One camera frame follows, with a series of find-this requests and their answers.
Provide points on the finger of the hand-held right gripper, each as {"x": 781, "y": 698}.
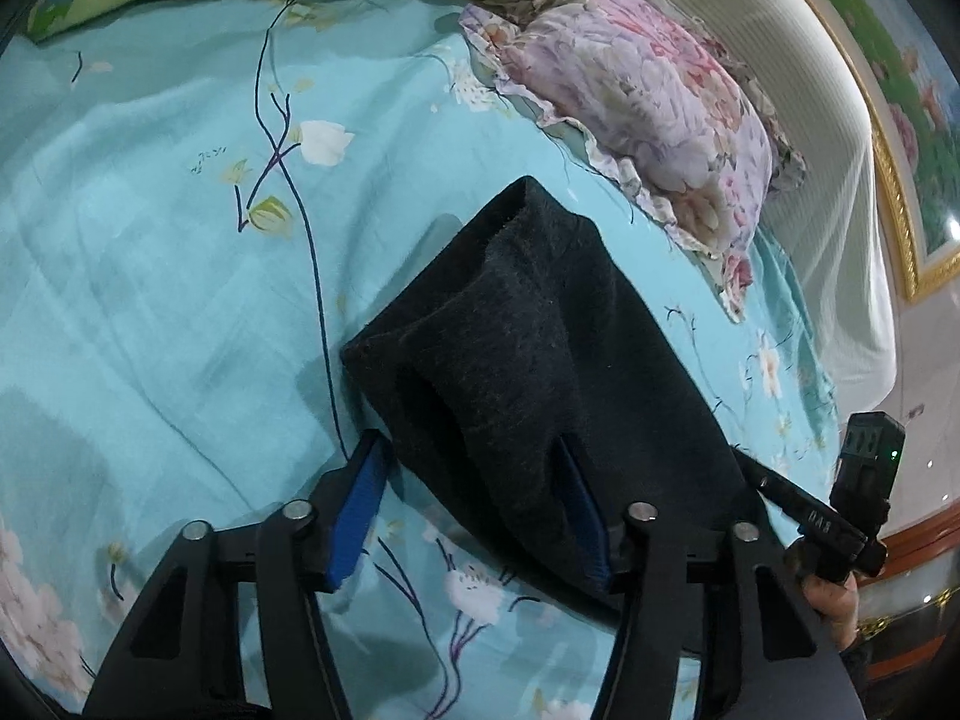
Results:
{"x": 784, "y": 496}

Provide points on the wooden bed frame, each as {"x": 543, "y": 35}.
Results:
{"x": 926, "y": 547}

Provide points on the dark grey pants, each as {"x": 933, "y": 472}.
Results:
{"x": 525, "y": 330}

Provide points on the turquoise floral bedsheet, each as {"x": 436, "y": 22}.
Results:
{"x": 150, "y": 277}

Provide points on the pink purple floral pillow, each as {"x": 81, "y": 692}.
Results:
{"x": 637, "y": 112}

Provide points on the person's right hand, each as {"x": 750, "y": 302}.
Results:
{"x": 832, "y": 604}

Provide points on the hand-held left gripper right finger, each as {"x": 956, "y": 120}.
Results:
{"x": 589, "y": 540}

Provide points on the gold framed floral picture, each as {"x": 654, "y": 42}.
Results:
{"x": 922, "y": 127}

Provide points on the white striped padded headboard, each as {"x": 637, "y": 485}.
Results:
{"x": 810, "y": 90}

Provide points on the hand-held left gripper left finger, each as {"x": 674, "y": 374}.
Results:
{"x": 358, "y": 510}

